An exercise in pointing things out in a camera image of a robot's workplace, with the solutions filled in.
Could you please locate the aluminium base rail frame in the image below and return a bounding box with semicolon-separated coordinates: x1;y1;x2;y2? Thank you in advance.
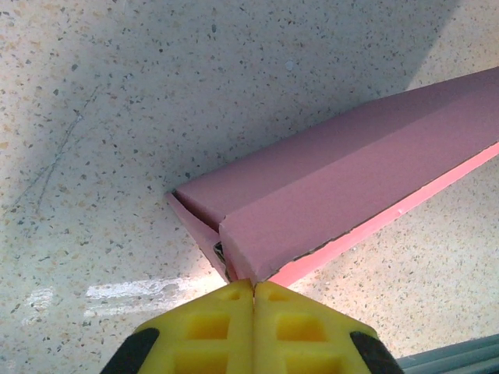
399;335;499;374

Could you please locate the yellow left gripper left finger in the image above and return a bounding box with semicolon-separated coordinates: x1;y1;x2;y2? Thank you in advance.
100;279;254;374

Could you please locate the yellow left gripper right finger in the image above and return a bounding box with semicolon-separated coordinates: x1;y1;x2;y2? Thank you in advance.
253;279;405;374

